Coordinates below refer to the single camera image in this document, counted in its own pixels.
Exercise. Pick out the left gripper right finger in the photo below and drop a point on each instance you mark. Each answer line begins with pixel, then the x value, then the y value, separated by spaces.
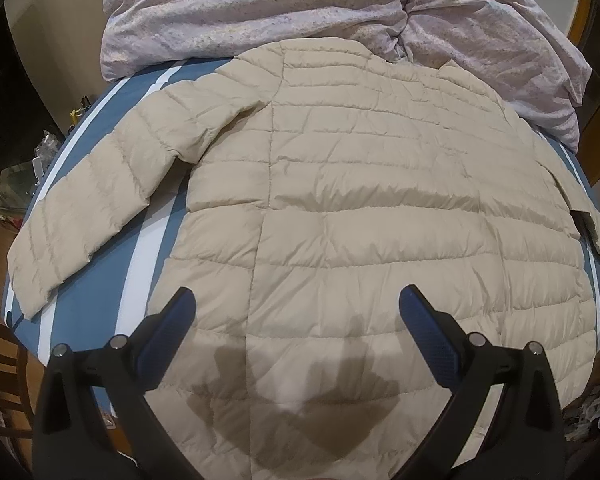
pixel 525 438

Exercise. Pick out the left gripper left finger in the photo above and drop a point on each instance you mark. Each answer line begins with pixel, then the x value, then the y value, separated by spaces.
pixel 70 439

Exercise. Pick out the beige quilted down jacket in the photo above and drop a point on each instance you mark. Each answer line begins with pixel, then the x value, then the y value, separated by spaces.
pixel 360 239

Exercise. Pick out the wooden chair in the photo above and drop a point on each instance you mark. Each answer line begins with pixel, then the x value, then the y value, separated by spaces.
pixel 15 402

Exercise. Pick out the blue white striped bedsheet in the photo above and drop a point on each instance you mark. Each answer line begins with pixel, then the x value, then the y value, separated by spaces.
pixel 110 279

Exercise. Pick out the lilac floral duvet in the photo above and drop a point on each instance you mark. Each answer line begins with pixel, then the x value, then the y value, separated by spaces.
pixel 511 45

